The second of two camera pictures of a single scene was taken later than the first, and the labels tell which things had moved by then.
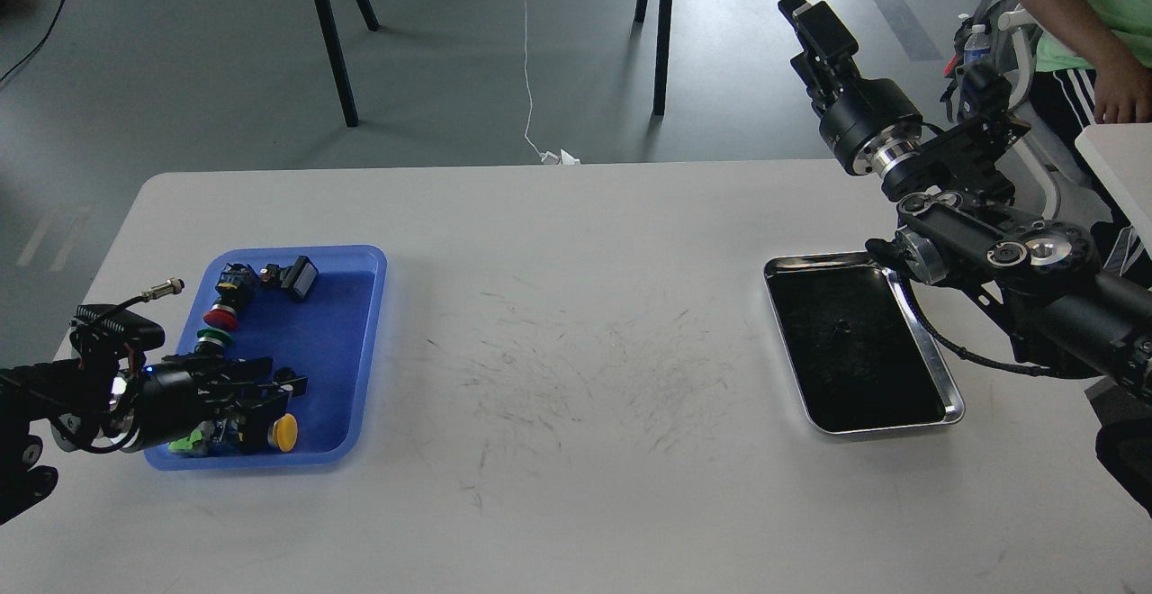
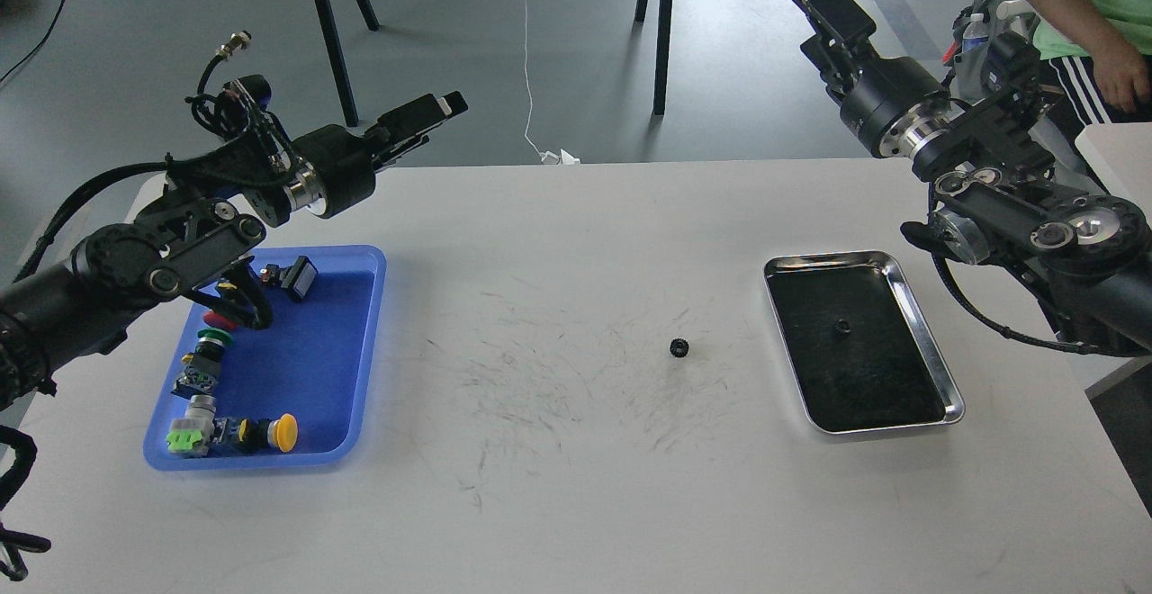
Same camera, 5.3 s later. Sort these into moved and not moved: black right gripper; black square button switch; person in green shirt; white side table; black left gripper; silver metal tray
Moved: black right gripper; black left gripper
Not moved: black square button switch; silver metal tray; white side table; person in green shirt
